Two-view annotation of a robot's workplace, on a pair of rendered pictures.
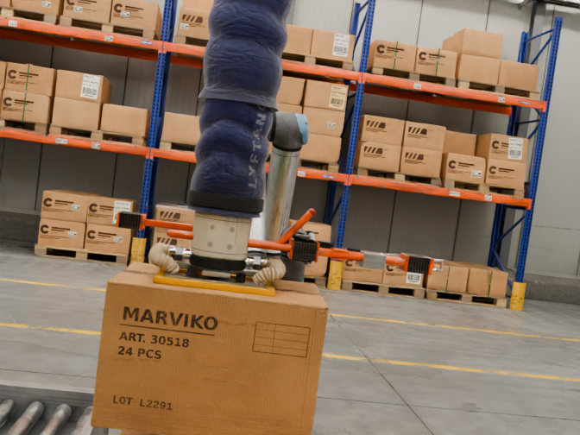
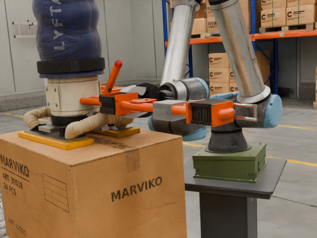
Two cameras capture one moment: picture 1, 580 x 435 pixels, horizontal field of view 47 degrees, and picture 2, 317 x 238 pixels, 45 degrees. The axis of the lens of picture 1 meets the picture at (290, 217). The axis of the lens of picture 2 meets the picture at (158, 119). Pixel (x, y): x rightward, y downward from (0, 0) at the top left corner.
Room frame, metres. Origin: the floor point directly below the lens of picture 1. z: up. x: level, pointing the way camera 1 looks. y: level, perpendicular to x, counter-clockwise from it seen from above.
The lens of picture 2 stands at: (1.40, -1.04, 1.34)
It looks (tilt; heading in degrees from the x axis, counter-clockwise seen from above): 10 degrees down; 53
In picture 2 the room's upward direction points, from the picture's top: 3 degrees counter-clockwise
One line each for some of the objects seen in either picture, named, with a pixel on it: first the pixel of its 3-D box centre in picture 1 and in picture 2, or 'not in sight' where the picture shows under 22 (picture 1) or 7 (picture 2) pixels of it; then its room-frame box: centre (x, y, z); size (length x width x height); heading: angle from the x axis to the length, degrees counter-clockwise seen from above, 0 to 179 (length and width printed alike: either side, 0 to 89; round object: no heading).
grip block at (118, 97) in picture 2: (303, 249); (119, 103); (2.00, -0.05, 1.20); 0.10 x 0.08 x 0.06; 6
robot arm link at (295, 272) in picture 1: (288, 271); (190, 123); (2.31, -0.02, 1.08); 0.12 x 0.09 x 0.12; 102
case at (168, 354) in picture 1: (214, 348); (86, 190); (1.98, 0.17, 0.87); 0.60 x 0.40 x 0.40; 93
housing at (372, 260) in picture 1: (372, 260); (170, 110); (2.02, -0.27, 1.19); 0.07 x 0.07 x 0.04; 6
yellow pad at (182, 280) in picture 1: (215, 279); (53, 133); (1.88, 0.19, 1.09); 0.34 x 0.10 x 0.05; 96
